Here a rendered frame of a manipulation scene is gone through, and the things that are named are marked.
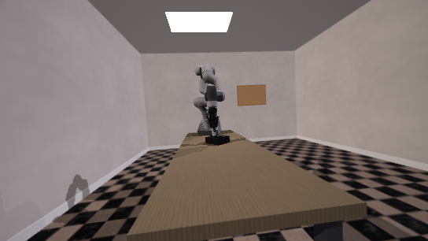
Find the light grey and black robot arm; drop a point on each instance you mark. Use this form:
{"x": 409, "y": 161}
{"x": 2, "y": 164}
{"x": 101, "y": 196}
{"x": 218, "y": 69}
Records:
{"x": 208, "y": 77}

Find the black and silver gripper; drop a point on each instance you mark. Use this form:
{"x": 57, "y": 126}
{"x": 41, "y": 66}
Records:
{"x": 212, "y": 119}

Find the black lighting desk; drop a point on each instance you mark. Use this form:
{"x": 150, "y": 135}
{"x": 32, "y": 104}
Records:
{"x": 218, "y": 139}

